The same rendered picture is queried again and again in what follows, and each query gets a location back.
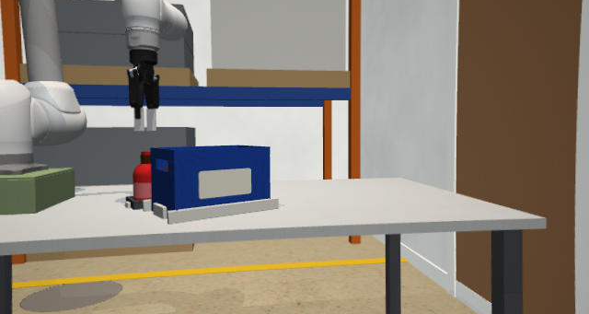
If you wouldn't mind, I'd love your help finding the red bottle with pale pink label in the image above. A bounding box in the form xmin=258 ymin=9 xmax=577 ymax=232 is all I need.
xmin=133 ymin=151 xmax=152 ymax=201

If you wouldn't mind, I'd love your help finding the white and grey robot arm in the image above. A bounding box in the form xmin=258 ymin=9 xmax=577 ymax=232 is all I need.
xmin=0 ymin=0 xmax=188 ymax=175

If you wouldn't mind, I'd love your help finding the blue crate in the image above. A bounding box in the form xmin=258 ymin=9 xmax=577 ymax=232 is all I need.
xmin=150 ymin=145 xmax=271 ymax=211

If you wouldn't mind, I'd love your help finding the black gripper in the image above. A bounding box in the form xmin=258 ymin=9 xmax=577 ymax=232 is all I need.
xmin=127 ymin=49 xmax=159 ymax=131

